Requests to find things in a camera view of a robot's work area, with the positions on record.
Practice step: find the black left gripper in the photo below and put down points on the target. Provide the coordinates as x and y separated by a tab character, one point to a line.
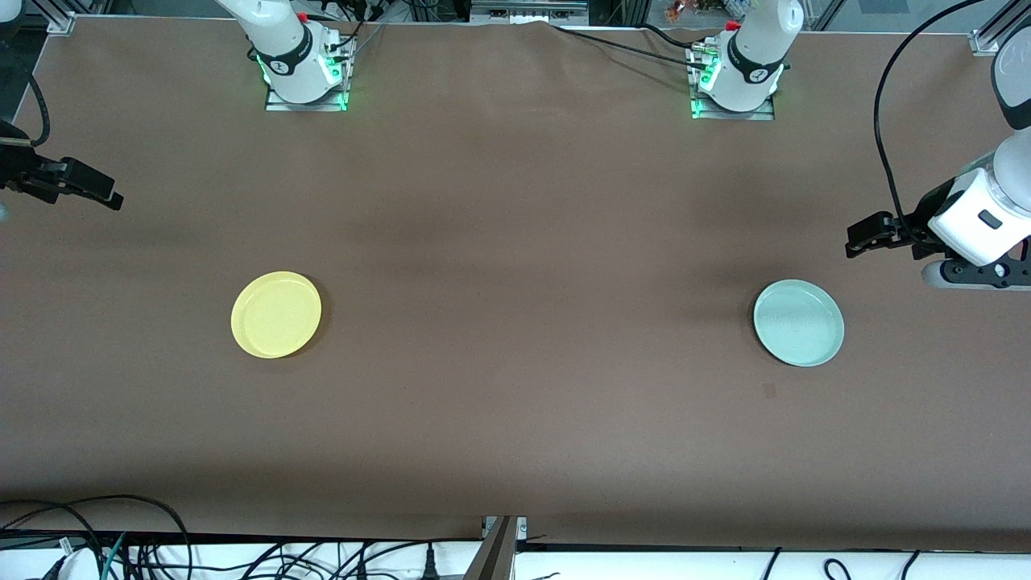
923	214

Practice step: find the aluminium frame profile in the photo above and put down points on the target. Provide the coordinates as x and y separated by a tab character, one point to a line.
495	552

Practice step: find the yellow round plate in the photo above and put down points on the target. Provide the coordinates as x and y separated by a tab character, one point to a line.
276	315

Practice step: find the aluminium corner bracket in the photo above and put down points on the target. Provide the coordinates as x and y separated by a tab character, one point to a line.
60	24
987	42

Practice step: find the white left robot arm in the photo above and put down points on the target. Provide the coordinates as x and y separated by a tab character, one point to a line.
753	48

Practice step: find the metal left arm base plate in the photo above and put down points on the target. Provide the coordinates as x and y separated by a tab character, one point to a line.
761	115

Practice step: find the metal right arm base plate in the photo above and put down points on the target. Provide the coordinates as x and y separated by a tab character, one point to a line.
278	105

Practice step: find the pale green round plate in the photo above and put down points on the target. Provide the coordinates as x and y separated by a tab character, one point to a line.
798	322

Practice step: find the black power plug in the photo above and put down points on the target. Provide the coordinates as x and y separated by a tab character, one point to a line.
429	568

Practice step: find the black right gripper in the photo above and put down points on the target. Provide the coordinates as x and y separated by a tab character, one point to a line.
18	170

